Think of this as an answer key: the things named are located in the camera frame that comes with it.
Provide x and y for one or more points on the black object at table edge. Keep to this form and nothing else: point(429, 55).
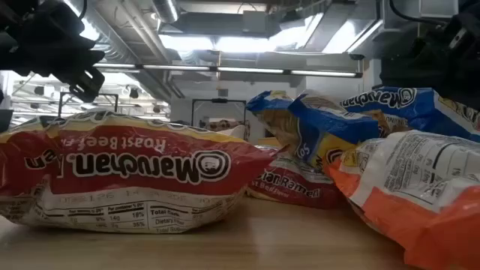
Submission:
point(5, 120)

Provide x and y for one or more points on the orange Maruchan noodle pack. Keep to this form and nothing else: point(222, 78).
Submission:
point(412, 210)

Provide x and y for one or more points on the patterned cloth item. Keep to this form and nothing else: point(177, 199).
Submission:
point(221, 124)

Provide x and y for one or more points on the long ceiling light fixture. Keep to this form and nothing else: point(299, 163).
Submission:
point(247, 70)

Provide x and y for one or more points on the white bin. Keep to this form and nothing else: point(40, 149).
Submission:
point(234, 132)

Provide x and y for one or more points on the black metal frame stand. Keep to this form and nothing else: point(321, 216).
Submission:
point(219, 100)

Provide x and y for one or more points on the red Maruchan roast beef pack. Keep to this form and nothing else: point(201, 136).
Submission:
point(131, 150)

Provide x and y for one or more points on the round silver ceiling duct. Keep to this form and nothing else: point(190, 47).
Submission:
point(165, 9)

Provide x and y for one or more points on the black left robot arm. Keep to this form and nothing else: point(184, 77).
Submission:
point(15, 7)

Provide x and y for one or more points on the red Maruchan ramen beef pack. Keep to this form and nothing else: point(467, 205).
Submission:
point(292, 187)

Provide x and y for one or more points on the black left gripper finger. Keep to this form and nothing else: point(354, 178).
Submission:
point(88, 85)

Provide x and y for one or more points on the blue Maruchan noodle pack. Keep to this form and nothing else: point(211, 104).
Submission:
point(326, 123)
point(420, 108)

